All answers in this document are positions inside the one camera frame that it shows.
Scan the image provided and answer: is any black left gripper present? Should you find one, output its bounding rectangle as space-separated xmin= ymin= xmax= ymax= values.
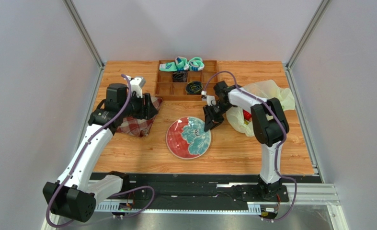
xmin=120 ymin=91 xmax=159 ymax=120

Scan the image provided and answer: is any translucent white plastic bag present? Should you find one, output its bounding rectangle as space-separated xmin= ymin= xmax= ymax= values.
xmin=226 ymin=80 xmax=296 ymax=138

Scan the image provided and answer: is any red fake bell pepper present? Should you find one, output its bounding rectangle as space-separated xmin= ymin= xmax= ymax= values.
xmin=242 ymin=110 xmax=252 ymax=121

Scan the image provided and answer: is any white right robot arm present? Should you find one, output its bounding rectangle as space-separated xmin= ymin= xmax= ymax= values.
xmin=201 ymin=81 xmax=289 ymax=198

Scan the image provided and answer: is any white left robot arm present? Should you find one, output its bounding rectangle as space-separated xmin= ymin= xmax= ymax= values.
xmin=43 ymin=83 xmax=158 ymax=228

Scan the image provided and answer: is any red plaid cloth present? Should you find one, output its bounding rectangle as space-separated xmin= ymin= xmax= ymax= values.
xmin=113 ymin=96 xmax=162 ymax=138

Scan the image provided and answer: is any red and teal plate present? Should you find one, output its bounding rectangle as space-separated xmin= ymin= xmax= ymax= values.
xmin=165 ymin=116 xmax=212 ymax=160

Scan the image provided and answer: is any wooden compartment tray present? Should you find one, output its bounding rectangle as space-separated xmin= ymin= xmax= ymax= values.
xmin=155 ymin=60 xmax=220 ymax=101

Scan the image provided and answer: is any teal white sock left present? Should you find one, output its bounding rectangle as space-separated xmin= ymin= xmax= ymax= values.
xmin=159 ymin=56 xmax=189 ymax=72

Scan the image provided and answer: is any teal white sock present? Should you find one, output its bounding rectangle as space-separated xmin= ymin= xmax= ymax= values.
xmin=188 ymin=57 xmax=205 ymax=72
xmin=159 ymin=56 xmax=189 ymax=72

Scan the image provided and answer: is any teal white sock right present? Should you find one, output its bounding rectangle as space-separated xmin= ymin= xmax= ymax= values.
xmin=188 ymin=57 xmax=205 ymax=72

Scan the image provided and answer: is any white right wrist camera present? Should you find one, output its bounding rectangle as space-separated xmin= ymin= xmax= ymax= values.
xmin=201 ymin=91 xmax=217 ymax=106

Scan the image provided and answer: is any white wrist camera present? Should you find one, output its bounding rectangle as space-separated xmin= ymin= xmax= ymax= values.
xmin=126 ymin=75 xmax=146 ymax=98
xmin=201 ymin=91 xmax=217 ymax=106

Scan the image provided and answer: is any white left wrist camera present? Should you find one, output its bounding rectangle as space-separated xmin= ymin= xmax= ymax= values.
xmin=126 ymin=75 xmax=146 ymax=98

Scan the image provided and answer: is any black yellow cable coil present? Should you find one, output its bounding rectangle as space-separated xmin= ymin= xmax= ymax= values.
xmin=186 ymin=80 xmax=204 ymax=95

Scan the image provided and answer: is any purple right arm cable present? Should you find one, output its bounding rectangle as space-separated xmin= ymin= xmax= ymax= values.
xmin=203 ymin=70 xmax=298 ymax=223

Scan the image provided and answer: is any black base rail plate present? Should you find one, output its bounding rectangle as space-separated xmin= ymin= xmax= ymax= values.
xmin=89 ymin=172 xmax=323 ymax=211

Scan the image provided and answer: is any white slotted cable duct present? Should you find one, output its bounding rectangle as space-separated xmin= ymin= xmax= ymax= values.
xmin=95 ymin=201 xmax=262 ymax=215

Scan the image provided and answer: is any aluminium frame post left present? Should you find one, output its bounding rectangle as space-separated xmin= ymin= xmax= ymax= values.
xmin=62 ymin=0 xmax=105 ymax=68

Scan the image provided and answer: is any aluminium frame post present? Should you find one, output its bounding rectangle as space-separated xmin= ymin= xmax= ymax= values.
xmin=285 ymin=0 xmax=332 ymax=68
xmin=62 ymin=0 xmax=105 ymax=68

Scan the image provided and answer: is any aluminium frame post right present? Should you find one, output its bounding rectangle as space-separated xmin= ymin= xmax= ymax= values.
xmin=285 ymin=0 xmax=332 ymax=68

